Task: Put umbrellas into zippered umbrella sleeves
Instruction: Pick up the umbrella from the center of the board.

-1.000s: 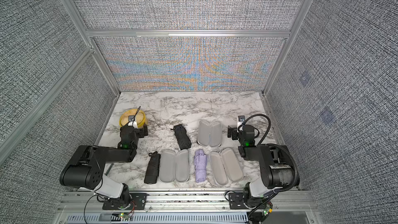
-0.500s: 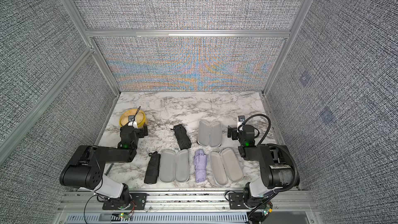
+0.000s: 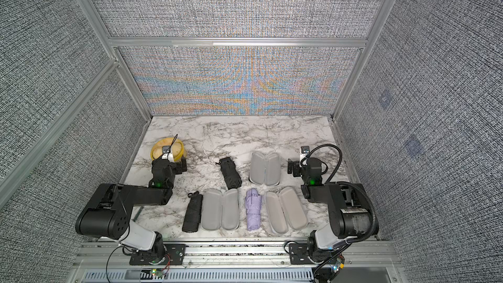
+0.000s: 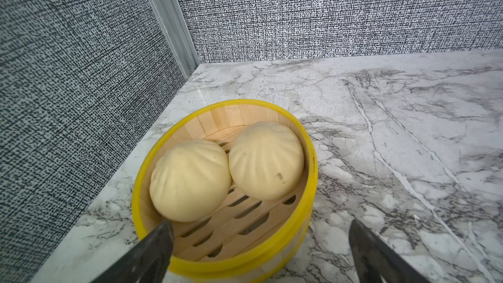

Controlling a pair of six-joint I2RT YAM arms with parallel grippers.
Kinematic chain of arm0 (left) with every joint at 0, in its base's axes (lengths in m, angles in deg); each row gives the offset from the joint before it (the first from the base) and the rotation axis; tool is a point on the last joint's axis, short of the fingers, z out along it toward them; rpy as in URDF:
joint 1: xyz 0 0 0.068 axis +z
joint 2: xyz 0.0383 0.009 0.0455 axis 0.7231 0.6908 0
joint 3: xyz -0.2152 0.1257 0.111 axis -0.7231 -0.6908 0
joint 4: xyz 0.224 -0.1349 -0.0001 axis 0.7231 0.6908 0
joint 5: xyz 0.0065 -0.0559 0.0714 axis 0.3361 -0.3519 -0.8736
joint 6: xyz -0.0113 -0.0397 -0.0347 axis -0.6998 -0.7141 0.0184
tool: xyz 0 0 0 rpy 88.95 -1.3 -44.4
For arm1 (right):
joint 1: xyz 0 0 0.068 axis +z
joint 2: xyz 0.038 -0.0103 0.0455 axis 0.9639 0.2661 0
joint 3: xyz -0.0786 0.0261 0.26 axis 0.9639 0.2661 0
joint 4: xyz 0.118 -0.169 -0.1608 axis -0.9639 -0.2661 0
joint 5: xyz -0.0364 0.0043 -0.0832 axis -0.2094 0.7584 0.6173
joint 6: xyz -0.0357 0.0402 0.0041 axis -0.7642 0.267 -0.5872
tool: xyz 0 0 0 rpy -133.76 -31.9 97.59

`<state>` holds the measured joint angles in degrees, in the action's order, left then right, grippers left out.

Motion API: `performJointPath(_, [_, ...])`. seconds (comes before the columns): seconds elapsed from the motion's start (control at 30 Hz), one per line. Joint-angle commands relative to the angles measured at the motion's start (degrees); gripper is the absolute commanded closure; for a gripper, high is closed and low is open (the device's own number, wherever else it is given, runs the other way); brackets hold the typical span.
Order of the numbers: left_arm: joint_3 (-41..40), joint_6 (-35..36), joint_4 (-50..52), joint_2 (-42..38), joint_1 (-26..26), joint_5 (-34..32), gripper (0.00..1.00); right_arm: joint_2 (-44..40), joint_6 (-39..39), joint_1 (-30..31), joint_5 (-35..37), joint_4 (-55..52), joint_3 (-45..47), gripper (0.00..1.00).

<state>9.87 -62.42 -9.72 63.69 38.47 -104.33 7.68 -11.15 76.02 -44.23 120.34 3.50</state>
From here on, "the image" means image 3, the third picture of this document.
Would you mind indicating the purple folded umbrella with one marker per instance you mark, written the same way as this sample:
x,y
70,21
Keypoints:
x,y
253,202

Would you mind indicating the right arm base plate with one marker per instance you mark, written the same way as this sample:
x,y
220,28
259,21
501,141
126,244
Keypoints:
x,y
298,254

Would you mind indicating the green handled tool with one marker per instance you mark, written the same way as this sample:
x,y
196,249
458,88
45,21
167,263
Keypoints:
x,y
137,214

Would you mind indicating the grey zippered case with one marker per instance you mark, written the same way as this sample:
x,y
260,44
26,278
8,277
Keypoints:
x,y
220,210

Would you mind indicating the grey open case back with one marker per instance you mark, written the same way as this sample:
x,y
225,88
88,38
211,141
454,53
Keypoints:
x,y
265,169

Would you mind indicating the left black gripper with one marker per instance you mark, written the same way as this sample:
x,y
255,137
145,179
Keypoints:
x,y
177,166

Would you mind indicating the grey open case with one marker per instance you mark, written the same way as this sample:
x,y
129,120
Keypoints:
x,y
265,169
285,211

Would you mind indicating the aluminium front rail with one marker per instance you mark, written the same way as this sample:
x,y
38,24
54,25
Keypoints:
x,y
230,253

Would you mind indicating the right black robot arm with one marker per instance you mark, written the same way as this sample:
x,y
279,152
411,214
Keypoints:
x,y
351,214

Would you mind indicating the white vented cable tray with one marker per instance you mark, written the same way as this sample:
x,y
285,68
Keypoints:
x,y
200,275

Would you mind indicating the grey open case right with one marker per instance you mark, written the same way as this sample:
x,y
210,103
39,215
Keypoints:
x,y
285,211

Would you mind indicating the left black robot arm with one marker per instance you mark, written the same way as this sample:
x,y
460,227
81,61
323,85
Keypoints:
x,y
108,213

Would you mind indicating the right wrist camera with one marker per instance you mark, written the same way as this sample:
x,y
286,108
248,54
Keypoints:
x,y
304,151

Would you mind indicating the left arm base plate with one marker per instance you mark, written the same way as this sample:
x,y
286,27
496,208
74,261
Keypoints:
x,y
172,254

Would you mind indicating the black umbrella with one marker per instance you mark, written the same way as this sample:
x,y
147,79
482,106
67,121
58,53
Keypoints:
x,y
193,213
231,176

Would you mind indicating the yellow bamboo steamer basket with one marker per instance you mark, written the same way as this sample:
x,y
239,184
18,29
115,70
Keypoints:
x,y
172,149

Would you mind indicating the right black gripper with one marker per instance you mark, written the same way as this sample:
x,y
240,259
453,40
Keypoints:
x,y
296,168

